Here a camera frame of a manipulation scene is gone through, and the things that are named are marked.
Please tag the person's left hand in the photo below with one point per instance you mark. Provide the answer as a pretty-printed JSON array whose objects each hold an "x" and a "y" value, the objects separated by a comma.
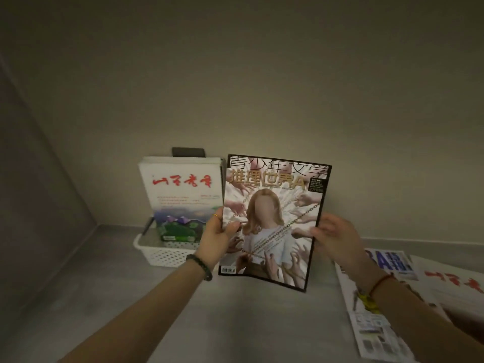
[{"x": 211, "y": 241}]

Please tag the person's right hand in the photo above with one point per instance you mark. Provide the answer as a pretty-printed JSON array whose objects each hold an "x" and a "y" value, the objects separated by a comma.
[{"x": 340, "y": 245}]

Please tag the person's left thumb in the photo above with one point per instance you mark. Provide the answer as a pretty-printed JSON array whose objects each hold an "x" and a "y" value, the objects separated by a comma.
[{"x": 231, "y": 227}]

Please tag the person's right thumb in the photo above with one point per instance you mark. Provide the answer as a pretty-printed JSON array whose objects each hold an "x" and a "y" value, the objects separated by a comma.
[{"x": 305, "y": 232}]

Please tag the magazine with illustrated hands cover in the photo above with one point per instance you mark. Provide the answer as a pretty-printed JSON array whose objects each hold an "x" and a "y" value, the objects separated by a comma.
[{"x": 272, "y": 207}]

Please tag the person's right forearm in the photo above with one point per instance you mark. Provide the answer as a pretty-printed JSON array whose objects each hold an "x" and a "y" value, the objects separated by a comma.
[{"x": 419, "y": 321}]

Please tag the person's left forearm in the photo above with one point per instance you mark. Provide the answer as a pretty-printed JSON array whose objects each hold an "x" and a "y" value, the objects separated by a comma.
[{"x": 143, "y": 317}]

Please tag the white magazine with landscape picture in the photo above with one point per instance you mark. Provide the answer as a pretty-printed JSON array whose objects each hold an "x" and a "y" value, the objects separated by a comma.
[{"x": 177, "y": 192}]

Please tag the white perforated plastic basket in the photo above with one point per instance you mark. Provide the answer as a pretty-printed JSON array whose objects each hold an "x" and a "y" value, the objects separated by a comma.
[{"x": 166, "y": 255}]

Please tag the black pen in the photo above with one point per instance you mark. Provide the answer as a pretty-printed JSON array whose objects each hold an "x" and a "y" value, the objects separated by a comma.
[{"x": 148, "y": 226}]

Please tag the magazine with blue lettering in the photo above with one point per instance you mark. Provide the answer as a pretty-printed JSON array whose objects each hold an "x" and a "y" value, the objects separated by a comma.
[{"x": 372, "y": 336}]

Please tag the white magazine with red lettering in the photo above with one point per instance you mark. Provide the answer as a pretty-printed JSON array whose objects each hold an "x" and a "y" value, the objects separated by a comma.
[{"x": 455, "y": 289}]

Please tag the dark grey wall bracket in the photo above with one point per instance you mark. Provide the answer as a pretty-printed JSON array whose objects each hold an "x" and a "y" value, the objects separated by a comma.
[{"x": 189, "y": 151}]

